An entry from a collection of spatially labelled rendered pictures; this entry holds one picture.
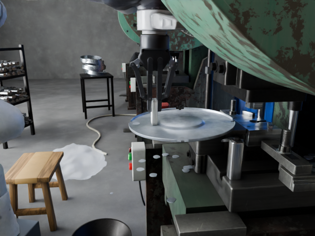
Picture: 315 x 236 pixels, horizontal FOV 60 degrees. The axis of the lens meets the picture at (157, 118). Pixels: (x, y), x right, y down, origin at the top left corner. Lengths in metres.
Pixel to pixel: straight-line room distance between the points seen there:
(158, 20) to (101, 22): 6.69
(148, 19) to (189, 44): 1.41
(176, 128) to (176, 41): 1.41
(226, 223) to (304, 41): 0.43
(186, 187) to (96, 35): 6.77
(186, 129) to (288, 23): 0.47
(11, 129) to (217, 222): 0.57
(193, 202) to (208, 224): 0.08
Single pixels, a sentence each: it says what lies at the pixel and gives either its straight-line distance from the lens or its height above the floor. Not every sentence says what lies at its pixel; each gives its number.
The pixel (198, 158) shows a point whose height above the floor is 0.70.
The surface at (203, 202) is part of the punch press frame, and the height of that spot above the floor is 0.65.
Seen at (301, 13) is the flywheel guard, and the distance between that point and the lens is 0.29.
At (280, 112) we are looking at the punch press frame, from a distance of 1.05.
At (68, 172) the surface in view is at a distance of 2.05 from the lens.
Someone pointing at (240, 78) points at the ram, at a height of 0.91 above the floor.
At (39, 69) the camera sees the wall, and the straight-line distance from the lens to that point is 7.66.
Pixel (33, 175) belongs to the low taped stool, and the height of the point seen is 0.33.
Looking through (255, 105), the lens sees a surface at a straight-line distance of 0.79.
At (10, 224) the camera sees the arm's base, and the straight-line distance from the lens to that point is 0.94.
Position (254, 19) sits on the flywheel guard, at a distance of 0.27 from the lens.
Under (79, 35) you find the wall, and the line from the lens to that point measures 7.39.
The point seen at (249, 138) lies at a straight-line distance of 0.76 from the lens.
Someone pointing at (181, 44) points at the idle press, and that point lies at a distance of 2.07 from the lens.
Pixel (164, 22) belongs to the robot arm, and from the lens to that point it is 0.66.
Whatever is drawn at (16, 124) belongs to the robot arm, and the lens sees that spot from 0.83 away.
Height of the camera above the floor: 1.01
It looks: 16 degrees down
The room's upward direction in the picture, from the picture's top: straight up
